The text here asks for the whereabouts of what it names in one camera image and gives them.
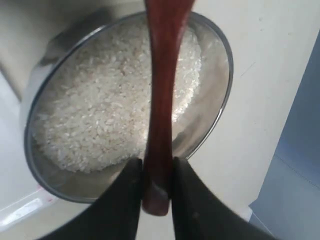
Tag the brown wooden spoon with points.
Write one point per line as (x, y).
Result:
(167, 20)

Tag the steel bowl of rice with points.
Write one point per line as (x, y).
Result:
(86, 108)

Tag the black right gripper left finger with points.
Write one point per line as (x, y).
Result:
(113, 216)

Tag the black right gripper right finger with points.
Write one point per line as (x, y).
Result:
(199, 215)

